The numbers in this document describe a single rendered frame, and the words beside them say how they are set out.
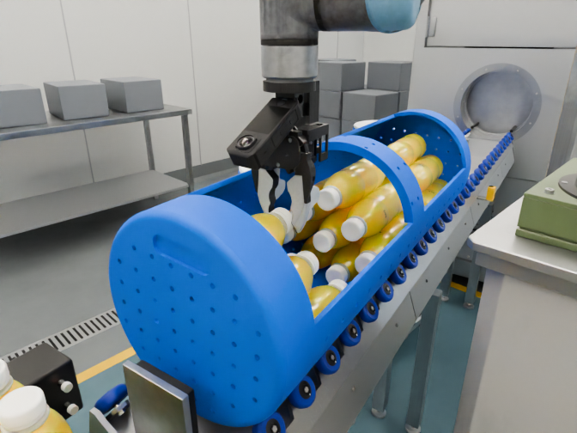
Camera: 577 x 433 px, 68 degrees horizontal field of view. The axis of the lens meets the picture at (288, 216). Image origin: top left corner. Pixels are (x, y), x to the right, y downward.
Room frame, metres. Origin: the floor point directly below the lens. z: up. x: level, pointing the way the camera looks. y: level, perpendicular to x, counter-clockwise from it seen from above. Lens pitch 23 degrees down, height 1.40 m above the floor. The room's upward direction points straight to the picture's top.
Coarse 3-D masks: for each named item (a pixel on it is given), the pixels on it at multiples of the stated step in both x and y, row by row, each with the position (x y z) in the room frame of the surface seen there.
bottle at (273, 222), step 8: (256, 216) 0.53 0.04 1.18; (264, 216) 0.53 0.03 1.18; (272, 216) 0.54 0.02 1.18; (280, 216) 0.56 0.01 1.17; (264, 224) 0.52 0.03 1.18; (272, 224) 0.52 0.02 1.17; (280, 224) 0.54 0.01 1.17; (272, 232) 0.51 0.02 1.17; (280, 232) 0.52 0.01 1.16; (280, 240) 0.52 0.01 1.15
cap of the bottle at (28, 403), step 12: (12, 396) 0.31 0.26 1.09; (24, 396) 0.31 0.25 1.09; (36, 396) 0.31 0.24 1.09; (0, 408) 0.29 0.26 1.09; (12, 408) 0.29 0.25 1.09; (24, 408) 0.29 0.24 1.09; (36, 408) 0.30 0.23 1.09; (0, 420) 0.29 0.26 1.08; (12, 420) 0.28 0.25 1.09; (24, 420) 0.29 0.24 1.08; (36, 420) 0.30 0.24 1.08
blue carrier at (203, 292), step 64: (384, 128) 1.19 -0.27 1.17; (448, 128) 1.05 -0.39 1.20; (192, 192) 0.52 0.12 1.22; (256, 192) 0.74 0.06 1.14; (448, 192) 0.88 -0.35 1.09; (128, 256) 0.46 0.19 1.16; (192, 256) 0.41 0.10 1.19; (256, 256) 0.39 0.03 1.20; (384, 256) 0.56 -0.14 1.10; (128, 320) 0.47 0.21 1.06; (192, 320) 0.41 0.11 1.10; (256, 320) 0.35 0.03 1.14; (320, 320) 0.40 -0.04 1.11; (192, 384) 0.41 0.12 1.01; (256, 384) 0.36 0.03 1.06
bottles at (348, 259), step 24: (432, 192) 0.95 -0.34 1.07; (336, 216) 0.75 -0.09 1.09; (288, 240) 0.74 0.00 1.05; (312, 240) 0.77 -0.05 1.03; (336, 240) 0.71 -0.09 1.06; (360, 240) 0.78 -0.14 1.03; (384, 240) 0.70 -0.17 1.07; (336, 264) 0.71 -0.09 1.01; (360, 264) 0.66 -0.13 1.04; (312, 288) 0.54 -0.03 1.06; (336, 288) 0.56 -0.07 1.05
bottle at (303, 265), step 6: (294, 258) 0.51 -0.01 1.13; (300, 258) 0.52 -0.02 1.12; (306, 258) 0.54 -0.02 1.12; (294, 264) 0.50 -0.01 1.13; (300, 264) 0.50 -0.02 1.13; (306, 264) 0.51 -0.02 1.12; (300, 270) 0.49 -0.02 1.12; (306, 270) 0.50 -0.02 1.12; (312, 270) 0.53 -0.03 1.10; (306, 276) 0.49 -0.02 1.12; (312, 276) 0.51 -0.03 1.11; (306, 282) 0.48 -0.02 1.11; (312, 282) 0.50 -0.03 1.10; (306, 288) 0.48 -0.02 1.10
